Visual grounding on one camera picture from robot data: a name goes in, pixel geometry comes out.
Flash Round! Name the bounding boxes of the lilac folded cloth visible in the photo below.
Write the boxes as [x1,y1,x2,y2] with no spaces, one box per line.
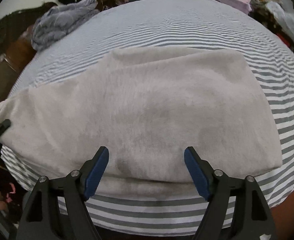
[216,0,252,15]

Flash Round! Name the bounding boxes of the grey fleece pants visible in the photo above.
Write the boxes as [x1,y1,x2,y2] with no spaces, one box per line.
[0,47,283,199]

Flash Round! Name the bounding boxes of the blue grey folded quilt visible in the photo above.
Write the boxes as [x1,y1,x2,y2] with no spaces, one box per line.
[31,0,99,51]

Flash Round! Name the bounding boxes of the grey white striped bed sheet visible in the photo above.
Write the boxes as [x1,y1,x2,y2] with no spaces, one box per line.
[9,0,294,236]

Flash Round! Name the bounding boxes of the dark wooden headboard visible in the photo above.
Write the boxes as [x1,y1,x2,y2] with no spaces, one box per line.
[0,2,57,102]

